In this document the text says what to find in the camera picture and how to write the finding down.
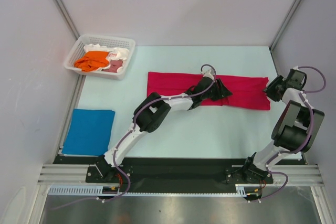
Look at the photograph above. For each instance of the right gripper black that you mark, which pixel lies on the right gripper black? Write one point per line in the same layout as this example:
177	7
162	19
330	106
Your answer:
270	89

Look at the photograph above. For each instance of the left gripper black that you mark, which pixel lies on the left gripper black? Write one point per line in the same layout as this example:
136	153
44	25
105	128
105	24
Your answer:
222	91

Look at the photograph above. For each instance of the red t shirt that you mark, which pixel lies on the red t shirt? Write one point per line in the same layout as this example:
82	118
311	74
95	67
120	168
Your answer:
247	92

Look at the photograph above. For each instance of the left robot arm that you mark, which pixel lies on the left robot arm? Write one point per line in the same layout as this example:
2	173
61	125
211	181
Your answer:
150	114

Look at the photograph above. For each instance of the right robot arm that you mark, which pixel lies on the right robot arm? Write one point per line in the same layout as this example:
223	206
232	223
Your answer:
294	132

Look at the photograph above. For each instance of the white plastic basket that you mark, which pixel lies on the white plastic basket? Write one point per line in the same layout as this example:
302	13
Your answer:
78	52

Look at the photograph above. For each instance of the maroon t shirt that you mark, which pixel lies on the maroon t shirt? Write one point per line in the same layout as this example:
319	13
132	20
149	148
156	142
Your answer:
115	65

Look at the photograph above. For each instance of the white t shirt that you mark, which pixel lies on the white t shirt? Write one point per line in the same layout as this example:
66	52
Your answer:
115	53

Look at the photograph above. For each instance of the orange t shirt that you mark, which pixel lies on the orange t shirt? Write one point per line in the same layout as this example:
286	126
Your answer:
93	61

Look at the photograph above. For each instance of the folded blue t shirt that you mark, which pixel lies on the folded blue t shirt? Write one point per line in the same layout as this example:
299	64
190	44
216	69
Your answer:
89	132

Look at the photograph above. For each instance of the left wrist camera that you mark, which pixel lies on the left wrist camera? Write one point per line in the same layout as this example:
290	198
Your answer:
208	73

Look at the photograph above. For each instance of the white slotted cable duct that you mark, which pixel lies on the white slotted cable duct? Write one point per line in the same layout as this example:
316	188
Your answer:
221	190

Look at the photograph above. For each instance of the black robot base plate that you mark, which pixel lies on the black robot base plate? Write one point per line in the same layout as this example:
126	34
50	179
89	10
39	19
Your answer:
164	171

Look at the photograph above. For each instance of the right aluminium frame post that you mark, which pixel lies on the right aluminium frame post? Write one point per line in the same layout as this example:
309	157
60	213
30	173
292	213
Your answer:
288	17

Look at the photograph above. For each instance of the aluminium frame post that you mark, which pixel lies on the aluminium frame post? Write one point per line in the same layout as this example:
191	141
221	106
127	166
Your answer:
288	17
67	18

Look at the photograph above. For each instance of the left aluminium frame post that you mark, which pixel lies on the left aluminium frame post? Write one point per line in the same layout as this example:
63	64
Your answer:
67	18

